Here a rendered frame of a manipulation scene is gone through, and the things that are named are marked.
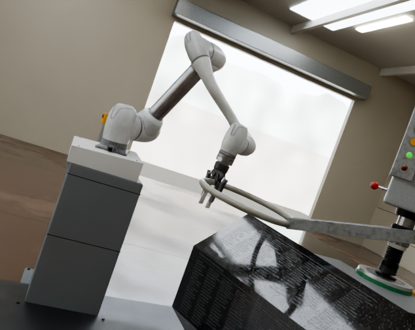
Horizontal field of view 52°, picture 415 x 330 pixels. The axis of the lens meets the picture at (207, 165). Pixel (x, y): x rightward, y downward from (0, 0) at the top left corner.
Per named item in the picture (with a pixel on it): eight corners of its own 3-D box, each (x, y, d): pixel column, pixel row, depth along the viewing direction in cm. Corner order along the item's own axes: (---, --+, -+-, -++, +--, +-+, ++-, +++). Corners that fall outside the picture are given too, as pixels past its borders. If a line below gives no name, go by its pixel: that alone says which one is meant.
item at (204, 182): (306, 227, 207) (308, 222, 207) (277, 231, 163) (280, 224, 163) (224, 185, 228) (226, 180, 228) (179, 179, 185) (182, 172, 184)
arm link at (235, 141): (233, 156, 202) (243, 158, 214) (247, 126, 201) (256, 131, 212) (215, 146, 207) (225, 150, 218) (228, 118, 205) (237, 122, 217)
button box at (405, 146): (412, 182, 157) (439, 110, 156) (412, 181, 155) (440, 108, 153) (389, 175, 161) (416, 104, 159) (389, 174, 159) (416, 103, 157)
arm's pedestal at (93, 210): (12, 306, 218) (61, 160, 213) (24, 269, 265) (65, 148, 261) (106, 324, 233) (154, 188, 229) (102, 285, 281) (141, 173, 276)
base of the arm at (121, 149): (92, 148, 230) (95, 138, 230) (99, 144, 252) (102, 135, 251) (125, 157, 232) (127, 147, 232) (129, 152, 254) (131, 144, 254)
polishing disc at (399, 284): (355, 271, 162) (356, 268, 162) (359, 264, 181) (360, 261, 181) (413, 296, 153) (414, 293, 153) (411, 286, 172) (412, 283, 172)
